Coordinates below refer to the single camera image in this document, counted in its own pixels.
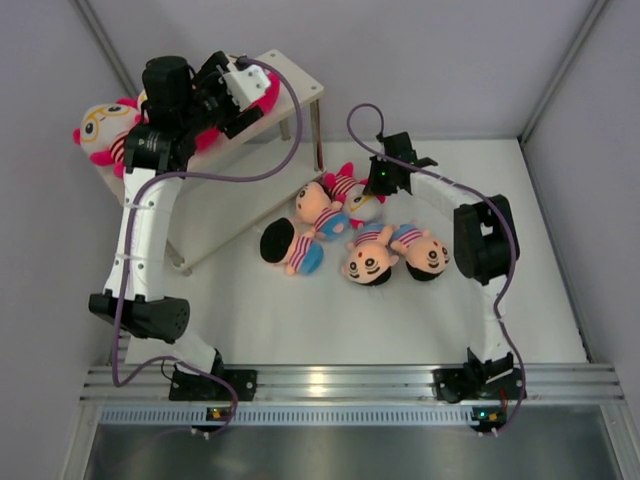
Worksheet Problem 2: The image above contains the panda plush with glasses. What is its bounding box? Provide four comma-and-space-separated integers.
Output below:
322, 162, 386, 229
73, 98, 141, 179
252, 72, 281, 115
135, 88, 221, 151

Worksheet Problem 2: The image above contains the boy plush face up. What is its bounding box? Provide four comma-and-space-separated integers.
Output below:
341, 223, 399, 287
390, 223, 450, 282

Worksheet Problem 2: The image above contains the boy plush near shelf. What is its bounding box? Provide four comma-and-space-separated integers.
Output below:
295, 181, 350, 241

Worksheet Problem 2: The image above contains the aluminium mounting rail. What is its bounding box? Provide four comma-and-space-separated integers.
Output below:
80, 363, 624, 404

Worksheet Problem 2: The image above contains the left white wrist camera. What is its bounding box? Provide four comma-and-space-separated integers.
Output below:
222, 57, 271, 111

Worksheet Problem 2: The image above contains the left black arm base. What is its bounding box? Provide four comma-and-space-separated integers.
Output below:
168, 369, 258, 402

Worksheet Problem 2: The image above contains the white two-tier shelf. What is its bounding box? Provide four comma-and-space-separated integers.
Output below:
111, 49, 325, 284

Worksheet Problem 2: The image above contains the boy plush showing black hair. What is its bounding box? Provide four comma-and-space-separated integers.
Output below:
259, 217, 324, 276

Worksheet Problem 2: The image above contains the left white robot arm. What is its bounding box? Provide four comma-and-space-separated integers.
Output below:
88, 51, 271, 400

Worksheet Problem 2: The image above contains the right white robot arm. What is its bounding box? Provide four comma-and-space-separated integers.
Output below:
368, 132, 525, 403

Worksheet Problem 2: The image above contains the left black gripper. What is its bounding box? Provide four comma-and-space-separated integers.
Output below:
178, 53, 261, 139

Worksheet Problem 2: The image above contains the boy plush face up right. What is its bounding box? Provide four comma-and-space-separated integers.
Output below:
390, 223, 450, 282

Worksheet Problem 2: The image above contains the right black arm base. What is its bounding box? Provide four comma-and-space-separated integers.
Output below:
433, 367, 524, 404

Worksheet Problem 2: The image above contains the boy plush face up centre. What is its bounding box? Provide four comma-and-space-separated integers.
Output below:
341, 223, 399, 287

